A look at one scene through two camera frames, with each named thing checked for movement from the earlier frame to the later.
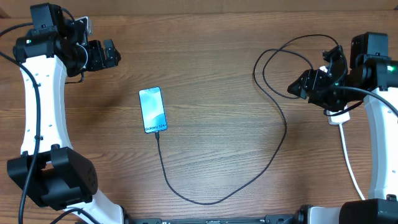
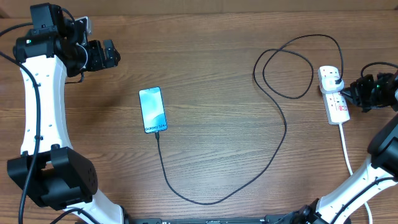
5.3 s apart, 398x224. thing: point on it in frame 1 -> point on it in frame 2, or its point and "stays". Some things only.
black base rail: [268, 219] stays
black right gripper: [311, 88] -> [354, 93]
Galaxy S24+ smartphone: [152, 109] stays
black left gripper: [99, 61] stays
